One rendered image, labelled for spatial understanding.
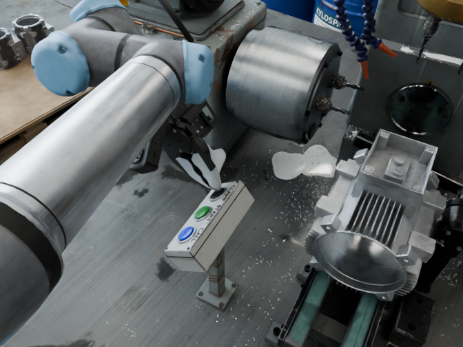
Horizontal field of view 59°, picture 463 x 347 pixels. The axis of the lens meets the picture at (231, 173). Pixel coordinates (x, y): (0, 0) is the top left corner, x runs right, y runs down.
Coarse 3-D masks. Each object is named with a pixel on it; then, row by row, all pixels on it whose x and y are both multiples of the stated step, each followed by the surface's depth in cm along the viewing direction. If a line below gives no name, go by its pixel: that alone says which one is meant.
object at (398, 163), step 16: (384, 144) 72; (400, 144) 73; (416, 144) 71; (368, 160) 69; (384, 160) 72; (400, 160) 69; (416, 160) 72; (432, 160) 68; (368, 176) 66; (384, 176) 68; (400, 176) 67; (416, 176) 69; (352, 192) 71; (384, 192) 66; (400, 192) 65; (416, 192) 63; (400, 208) 67; (416, 208) 66
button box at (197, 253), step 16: (224, 192) 72; (240, 192) 72; (224, 208) 69; (240, 208) 72; (192, 224) 69; (208, 224) 66; (224, 224) 68; (176, 240) 68; (192, 240) 65; (208, 240) 66; (224, 240) 68; (176, 256) 66; (192, 256) 63; (208, 256) 65
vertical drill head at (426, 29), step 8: (424, 0) 70; (432, 0) 68; (440, 0) 67; (448, 0) 66; (456, 0) 66; (424, 8) 71; (432, 8) 69; (440, 8) 68; (448, 8) 67; (456, 8) 66; (432, 16) 71; (440, 16) 68; (448, 16) 67; (456, 16) 67; (424, 24) 73; (432, 24) 72; (424, 32) 74; (432, 32) 73; (424, 40) 75
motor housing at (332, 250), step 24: (360, 168) 77; (336, 192) 73; (360, 216) 66; (384, 216) 66; (432, 216) 70; (312, 240) 71; (336, 240) 79; (360, 240) 81; (384, 240) 63; (408, 240) 66; (336, 264) 77; (360, 264) 77; (384, 264) 75; (360, 288) 74; (384, 288) 71; (408, 288) 67
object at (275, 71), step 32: (256, 32) 95; (288, 32) 93; (256, 64) 89; (288, 64) 87; (320, 64) 85; (256, 96) 90; (288, 96) 87; (320, 96) 90; (256, 128) 98; (288, 128) 91
